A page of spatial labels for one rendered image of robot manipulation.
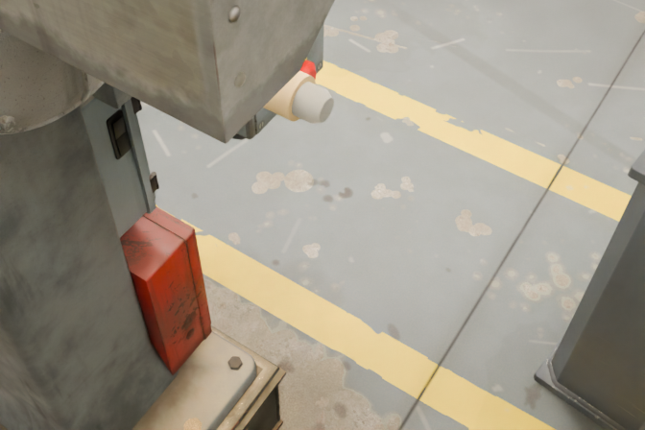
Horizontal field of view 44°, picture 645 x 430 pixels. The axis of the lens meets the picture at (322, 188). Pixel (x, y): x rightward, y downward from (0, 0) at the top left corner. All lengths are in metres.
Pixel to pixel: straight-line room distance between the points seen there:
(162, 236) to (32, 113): 0.61
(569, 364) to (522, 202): 0.54
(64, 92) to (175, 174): 1.49
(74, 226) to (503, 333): 1.14
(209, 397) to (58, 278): 0.48
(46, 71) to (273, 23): 0.37
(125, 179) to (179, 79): 0.85
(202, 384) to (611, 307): 0.75
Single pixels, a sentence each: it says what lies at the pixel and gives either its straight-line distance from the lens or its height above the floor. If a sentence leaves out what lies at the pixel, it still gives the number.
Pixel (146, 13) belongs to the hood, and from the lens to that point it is 0.30.
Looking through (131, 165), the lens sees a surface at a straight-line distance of 1.15.
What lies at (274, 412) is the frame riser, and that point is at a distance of 1.69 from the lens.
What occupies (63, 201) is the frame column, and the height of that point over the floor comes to 0.86.
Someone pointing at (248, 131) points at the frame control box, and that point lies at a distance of 0.94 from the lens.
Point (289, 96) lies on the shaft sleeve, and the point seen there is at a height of 1.26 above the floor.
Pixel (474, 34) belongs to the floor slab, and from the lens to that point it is 2.61.
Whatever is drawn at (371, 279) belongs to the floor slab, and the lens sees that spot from 1.94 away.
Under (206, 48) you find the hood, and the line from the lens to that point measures 0.28.
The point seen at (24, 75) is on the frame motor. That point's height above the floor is 1.20.
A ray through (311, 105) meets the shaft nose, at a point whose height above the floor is 1.26.
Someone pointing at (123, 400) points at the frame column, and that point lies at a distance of 1.41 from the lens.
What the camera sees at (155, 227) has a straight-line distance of 1.27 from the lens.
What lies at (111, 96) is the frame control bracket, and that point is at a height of 1.02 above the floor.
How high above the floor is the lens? 1.61
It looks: 50 degrees down
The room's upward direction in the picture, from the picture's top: 1 degrees clockwise
